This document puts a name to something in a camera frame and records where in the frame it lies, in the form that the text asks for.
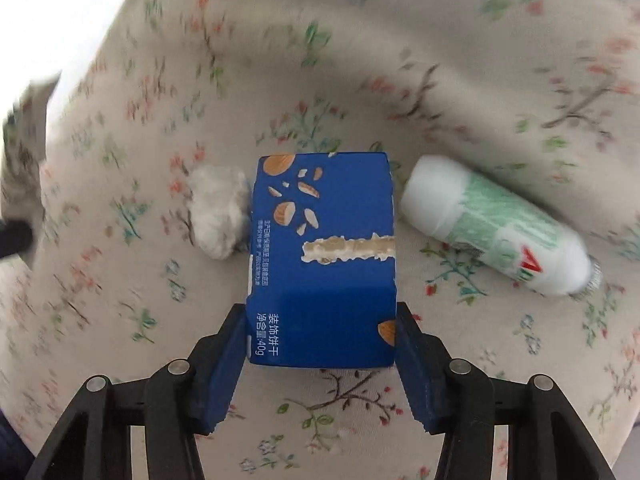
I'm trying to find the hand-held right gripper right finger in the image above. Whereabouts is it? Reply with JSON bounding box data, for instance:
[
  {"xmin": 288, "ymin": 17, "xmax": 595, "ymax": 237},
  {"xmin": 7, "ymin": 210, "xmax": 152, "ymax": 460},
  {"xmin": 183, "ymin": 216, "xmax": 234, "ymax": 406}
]
[{"xmin": 394, "ymin": 302, "xmax": 616, "ymax": 480}]

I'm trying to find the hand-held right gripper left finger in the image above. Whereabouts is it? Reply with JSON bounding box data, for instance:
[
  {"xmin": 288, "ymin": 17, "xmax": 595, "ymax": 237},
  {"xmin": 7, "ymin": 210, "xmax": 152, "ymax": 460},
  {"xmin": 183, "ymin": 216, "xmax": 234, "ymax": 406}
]
[{"xmin": 25, "ymin": 304, "xmax": 249, "ymax": 480}]

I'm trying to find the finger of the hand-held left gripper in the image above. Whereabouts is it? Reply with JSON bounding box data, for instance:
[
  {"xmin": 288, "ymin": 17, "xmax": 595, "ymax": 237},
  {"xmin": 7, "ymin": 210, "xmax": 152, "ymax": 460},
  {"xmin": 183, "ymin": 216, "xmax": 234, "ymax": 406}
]
[{"xmin": 0, "ymin": 216, "xmax": 34, "ymax": 262}]

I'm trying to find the blue almond biscuit box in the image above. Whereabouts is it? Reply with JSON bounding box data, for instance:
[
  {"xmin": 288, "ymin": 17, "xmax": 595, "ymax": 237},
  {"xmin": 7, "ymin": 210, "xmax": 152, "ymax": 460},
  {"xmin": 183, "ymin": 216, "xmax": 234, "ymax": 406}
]
[{"xmin": 245, "ymin": 152, "xmax": 399, "ymax": 369}]

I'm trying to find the white tissue ball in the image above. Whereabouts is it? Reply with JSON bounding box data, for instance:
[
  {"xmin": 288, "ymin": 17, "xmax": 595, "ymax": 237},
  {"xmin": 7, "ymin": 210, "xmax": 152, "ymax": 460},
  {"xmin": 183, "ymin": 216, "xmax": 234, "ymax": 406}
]
[{"xmin": 188, "ymin": 164, "xmax": 252, "ymax": 261}]

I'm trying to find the white bottle green label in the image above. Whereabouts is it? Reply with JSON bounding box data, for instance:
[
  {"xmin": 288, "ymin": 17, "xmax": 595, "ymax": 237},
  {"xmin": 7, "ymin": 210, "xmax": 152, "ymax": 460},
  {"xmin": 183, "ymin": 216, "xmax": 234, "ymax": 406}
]
[{"xmin": 401, "ymin": 154, "xmax": 602, "ymax": 297}]

